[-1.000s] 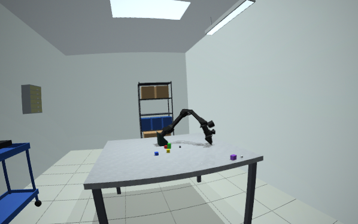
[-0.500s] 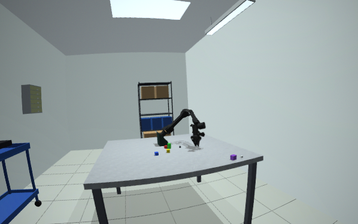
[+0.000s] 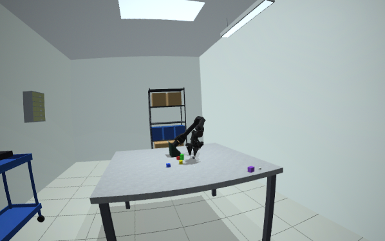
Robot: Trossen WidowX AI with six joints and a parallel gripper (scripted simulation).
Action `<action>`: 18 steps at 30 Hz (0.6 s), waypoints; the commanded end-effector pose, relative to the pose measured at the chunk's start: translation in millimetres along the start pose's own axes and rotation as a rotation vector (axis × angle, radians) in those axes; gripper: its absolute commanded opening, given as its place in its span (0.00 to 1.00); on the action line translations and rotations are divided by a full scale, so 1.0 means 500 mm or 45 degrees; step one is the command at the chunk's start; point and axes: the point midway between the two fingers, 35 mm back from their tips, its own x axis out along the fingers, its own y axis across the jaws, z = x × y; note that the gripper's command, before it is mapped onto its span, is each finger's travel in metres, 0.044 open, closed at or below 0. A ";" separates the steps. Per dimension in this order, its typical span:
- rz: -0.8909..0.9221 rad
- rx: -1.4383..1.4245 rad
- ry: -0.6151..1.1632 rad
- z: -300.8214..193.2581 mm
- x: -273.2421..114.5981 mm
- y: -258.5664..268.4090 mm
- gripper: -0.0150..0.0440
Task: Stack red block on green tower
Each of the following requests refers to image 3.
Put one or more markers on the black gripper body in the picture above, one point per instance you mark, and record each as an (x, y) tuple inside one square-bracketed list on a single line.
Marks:
[(192, 143)]

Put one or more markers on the small purple cube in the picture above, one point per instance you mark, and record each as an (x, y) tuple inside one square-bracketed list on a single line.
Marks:
[(251, 169)]

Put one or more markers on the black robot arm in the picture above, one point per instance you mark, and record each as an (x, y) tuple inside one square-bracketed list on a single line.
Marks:
[(198, 126)]

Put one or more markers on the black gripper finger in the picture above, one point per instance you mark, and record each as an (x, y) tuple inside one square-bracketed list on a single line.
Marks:
[(195, 151), (189, 149)]

